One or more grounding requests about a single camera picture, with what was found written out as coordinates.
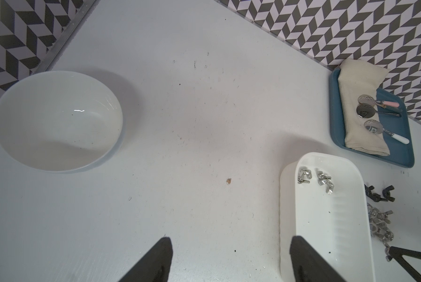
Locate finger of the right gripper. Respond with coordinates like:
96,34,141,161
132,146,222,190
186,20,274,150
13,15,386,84
388,247,421,282

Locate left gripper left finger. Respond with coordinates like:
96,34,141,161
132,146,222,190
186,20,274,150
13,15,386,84
119,237,174,282

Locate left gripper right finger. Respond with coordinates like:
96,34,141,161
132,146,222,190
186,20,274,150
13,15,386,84
289,236,345,282

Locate removed silver wing nuts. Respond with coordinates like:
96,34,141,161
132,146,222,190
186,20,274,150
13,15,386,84
367,203,394,262

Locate black wing nut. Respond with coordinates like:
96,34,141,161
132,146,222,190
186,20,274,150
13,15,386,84
364,184,385,203
382,185,395,202

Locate white storage box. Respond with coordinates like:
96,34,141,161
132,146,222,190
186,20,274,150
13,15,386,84
279,152,375,282

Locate silver wing nut pile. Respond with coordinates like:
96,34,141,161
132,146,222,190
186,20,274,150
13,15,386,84
297,167,336,195

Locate teal tray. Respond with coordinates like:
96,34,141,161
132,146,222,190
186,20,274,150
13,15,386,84
329,68,415,168

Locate white round bowl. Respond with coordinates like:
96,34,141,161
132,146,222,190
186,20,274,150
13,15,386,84
0,70,124,172

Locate beige cloth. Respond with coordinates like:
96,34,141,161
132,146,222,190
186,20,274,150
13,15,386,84
338,59,390,156

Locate white handled spoon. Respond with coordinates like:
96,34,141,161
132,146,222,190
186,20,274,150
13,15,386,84
364,119,410,145

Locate dark handled spoon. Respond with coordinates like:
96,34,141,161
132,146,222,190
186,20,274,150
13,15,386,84
356,104,402,118

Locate pink handled spoon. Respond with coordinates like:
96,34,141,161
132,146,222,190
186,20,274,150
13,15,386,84
358,95,399,108

